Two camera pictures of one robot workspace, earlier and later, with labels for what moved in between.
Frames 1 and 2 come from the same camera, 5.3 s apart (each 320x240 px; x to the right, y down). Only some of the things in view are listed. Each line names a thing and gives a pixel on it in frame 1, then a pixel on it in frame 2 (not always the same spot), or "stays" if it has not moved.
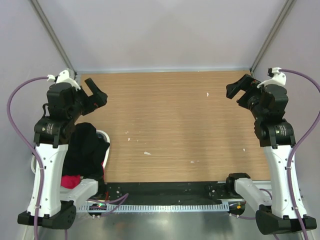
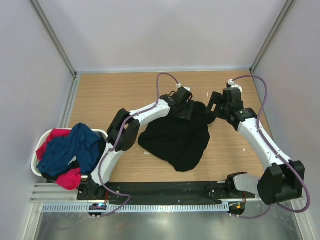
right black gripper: (246, 81) → (216, 97)
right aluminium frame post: (280, 20) stays
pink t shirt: (70, 181) stays
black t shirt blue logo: (85, 152) → (181, 143)
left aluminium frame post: (53, 36) stays
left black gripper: (94, 101) → (186, 114)
